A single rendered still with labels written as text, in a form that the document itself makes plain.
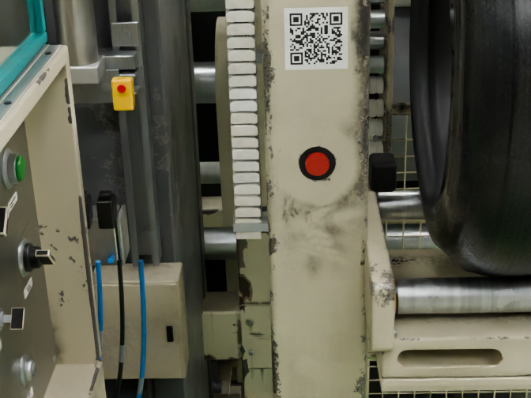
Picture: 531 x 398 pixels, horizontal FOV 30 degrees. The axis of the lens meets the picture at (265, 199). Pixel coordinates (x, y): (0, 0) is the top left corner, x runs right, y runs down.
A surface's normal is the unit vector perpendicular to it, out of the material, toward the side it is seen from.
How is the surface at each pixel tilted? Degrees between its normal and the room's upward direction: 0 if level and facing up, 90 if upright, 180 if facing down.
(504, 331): 0
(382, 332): 90
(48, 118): 90
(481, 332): 0
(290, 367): 90
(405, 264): 0
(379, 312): 90
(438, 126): 57
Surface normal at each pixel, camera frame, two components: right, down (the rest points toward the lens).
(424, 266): -0.03, -0.91
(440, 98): 0.54, -0.10
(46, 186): -0.02, 0.40
